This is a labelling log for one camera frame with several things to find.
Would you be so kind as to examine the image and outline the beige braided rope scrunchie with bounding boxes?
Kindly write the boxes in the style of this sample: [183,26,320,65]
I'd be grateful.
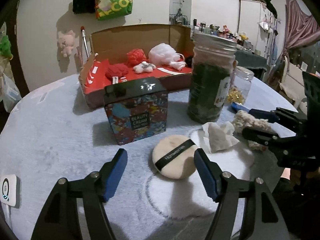
[231,109,273,152]

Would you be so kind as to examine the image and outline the beige powder puff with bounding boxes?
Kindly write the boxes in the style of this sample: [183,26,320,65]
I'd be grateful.
[152,135,198,180]

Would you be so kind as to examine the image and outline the black scrunchie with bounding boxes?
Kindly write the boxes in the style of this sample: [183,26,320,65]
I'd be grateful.
[185,56,193,68]

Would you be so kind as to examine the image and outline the white sock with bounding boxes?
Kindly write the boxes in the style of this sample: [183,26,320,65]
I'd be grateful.
[169,61,186,71]

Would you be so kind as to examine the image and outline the white mesh bath pouf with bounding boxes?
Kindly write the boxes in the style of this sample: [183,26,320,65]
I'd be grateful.
[148,43,184,66]

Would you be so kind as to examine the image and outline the white fluffy star plush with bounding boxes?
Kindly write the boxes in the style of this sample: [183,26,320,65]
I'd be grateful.
[133,61,156,74]

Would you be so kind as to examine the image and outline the red foam fruit net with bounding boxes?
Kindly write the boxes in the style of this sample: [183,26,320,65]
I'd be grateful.
[126,49,148,67]

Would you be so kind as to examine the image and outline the red knitted cloth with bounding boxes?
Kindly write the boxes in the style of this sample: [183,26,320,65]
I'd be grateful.
[105,63,129,80]

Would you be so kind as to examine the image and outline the small glass jar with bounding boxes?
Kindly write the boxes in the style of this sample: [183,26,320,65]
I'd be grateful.
[227,66,254,105]

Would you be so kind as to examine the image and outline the crumpled white tissue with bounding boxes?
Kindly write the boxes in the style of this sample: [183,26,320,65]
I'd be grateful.
[202,121,240,153]

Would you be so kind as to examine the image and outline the white square device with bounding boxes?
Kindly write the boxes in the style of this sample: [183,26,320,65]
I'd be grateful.
[0,174,21,209]

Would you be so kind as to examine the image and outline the dark green covered table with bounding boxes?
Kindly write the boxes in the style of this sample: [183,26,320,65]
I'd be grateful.
[235,50,268,80]

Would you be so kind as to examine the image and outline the pink curtain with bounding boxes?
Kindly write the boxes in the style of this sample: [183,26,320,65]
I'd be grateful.
[273,0,319,79]

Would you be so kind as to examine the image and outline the large glass jar green contents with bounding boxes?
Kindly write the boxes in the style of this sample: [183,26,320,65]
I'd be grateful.
[188,33,236,124]

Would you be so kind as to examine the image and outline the white wardrobe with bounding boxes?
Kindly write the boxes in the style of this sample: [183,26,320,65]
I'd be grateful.
[238,0,277,60]

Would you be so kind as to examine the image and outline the colourful beauty cream box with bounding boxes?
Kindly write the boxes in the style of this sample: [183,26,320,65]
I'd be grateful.
[104,77,168,145]

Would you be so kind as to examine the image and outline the brown cardboard box red inside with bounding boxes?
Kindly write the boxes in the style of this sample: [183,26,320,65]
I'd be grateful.
[79,24,194,109]

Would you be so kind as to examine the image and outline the pink plush rabbit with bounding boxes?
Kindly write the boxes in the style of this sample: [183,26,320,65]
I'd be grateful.
[57,30,75,57]

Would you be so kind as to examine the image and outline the green plush toy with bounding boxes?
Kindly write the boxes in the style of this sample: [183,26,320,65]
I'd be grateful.
[0,35,13,60]

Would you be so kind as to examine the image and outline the green tote bag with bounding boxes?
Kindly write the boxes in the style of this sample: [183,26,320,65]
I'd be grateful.
[95,0,133,21]

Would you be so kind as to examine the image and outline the wall mirror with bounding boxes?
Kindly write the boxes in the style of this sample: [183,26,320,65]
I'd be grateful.
[169,0,191,25]

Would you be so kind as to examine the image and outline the red tipped broom handle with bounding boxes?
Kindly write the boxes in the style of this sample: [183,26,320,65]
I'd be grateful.
[80,26,89,57]

